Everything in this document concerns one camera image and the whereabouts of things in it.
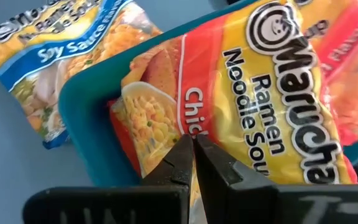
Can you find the teal plastic bin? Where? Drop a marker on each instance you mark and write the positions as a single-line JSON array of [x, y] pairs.
[[85, 140]]

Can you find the grey-blue table mat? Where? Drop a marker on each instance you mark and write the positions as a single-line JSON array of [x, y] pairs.
[[5, 174]]

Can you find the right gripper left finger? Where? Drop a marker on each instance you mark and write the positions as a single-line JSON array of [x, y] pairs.
[[104, 205]]

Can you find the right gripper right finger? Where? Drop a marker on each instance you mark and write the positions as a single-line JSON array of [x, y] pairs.
[[222, 186]]

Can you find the orange chicken noodle pack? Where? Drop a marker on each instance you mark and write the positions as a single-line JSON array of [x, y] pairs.
[[244, 93], [353, 93]]

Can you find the blue soy sauce noodle pack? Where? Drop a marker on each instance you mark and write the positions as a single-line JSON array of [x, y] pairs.
[[57, 53]]

